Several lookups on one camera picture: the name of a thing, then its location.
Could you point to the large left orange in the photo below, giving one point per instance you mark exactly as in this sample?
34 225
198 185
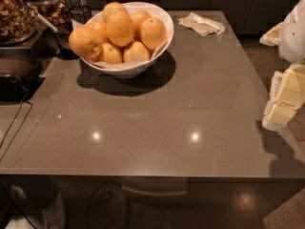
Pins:
85 42

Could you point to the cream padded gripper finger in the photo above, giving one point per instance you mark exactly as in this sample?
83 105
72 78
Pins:
287 96

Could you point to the black appliance on left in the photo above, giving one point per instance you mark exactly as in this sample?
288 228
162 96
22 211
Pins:
19 74

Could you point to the white ceramic bowl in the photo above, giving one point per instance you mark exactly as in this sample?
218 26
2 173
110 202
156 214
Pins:
131 8

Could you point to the folded paper napkins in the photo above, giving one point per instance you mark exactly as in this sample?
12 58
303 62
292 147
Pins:
201 25

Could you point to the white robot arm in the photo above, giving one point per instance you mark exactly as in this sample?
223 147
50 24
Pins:
289 36

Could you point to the glass jar of nuts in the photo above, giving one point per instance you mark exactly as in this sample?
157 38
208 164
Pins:
17 23

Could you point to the small dark bowl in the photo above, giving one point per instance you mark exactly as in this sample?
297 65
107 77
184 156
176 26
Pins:
62 39

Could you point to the black wire cup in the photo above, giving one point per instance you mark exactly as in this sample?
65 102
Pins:
80 14

